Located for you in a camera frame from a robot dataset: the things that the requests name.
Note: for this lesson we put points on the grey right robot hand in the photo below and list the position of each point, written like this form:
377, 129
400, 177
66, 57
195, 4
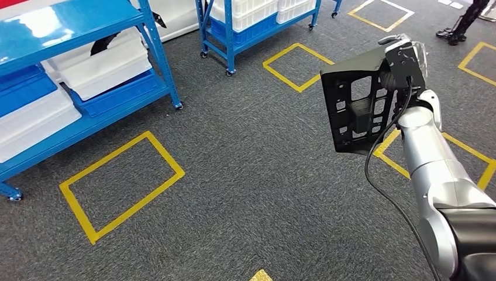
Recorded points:
399, 38

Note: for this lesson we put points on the long black plastic part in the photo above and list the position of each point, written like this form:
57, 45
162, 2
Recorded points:
348, 64

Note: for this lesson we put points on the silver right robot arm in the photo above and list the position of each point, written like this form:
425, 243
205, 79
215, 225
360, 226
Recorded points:
426, 155

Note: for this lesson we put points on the blue metal shelf rack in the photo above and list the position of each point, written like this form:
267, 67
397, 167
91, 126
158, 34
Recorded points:
58, 23
228, 38

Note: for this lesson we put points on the white floor marker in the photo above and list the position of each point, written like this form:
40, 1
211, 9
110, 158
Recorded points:
445, 2

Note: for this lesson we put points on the person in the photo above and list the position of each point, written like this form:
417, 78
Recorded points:
463, 23

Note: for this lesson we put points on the white plastic crate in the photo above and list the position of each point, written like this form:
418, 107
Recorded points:
248, 11
77, 64
108, 77
294, 9
38, 116
38, 141

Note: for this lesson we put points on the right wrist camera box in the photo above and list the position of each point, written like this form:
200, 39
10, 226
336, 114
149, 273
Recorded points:
403, 62

